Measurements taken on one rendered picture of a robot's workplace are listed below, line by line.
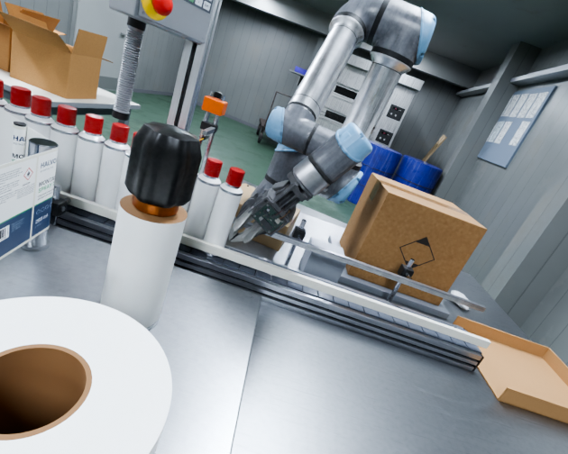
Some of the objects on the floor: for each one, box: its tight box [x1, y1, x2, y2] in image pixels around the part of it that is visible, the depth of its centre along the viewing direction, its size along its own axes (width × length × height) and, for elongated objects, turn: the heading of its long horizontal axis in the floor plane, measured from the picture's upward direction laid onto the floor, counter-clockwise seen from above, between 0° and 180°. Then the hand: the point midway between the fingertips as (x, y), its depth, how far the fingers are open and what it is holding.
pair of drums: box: [347, 141, 443, 204], centre depth 560 cm, size 80×136×96 cm, turn 37°
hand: (234, 235), depth 79 cm, fingers closed, pressing on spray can
